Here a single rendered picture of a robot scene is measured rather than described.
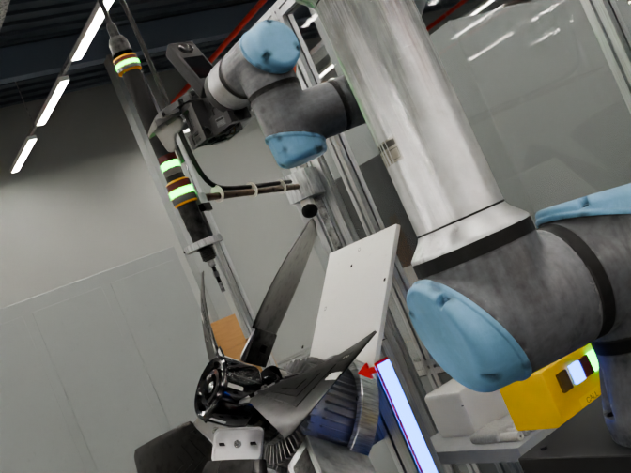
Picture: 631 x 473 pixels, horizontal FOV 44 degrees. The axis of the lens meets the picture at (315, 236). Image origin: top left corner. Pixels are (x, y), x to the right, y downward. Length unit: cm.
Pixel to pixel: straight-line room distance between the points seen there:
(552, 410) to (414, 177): 62
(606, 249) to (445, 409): 117
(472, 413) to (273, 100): 99
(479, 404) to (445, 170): 119
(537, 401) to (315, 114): 54
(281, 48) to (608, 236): 53
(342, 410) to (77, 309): 563
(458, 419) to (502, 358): 117
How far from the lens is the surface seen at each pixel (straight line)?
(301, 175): 193
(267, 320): 148
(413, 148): 70
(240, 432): 146
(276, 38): 109
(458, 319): 67
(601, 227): 75
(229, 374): 142
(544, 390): 124
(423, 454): 114
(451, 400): 184
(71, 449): 689
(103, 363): 699
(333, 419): 147
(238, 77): 112
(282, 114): 107
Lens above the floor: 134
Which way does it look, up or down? 2 degrees up
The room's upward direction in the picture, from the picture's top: 23 degrees counter-clockwise
